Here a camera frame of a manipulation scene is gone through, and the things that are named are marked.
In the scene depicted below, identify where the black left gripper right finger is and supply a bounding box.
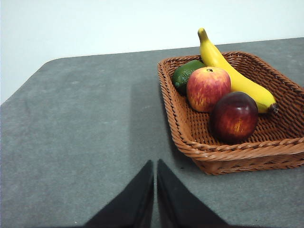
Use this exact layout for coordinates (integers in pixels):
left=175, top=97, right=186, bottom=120
left=156, top=158, right=235, bottom=228

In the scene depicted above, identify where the brown wicker basket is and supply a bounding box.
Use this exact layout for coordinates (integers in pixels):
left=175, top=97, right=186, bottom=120
left=157, top=51, right=304, bottom=176

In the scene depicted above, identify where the red orange peach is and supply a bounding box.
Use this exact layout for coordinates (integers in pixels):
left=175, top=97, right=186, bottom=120
left=186, top=66, right=232, bottom=113

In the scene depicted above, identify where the dark red plum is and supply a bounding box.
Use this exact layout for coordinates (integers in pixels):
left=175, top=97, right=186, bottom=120
left=209, top=91, right=259, bottom=144

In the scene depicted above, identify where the dark green vegetable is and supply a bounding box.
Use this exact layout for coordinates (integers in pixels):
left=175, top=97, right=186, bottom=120
left=171, top=59, right=206, bottom=95

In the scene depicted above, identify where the yellow banana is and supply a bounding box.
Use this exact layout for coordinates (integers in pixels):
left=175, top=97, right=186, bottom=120
left=197, top=28, right=279, bottom=114

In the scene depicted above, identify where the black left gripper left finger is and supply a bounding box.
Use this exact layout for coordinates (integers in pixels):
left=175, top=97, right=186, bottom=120
left=84, top=160, right=154, bottom=228

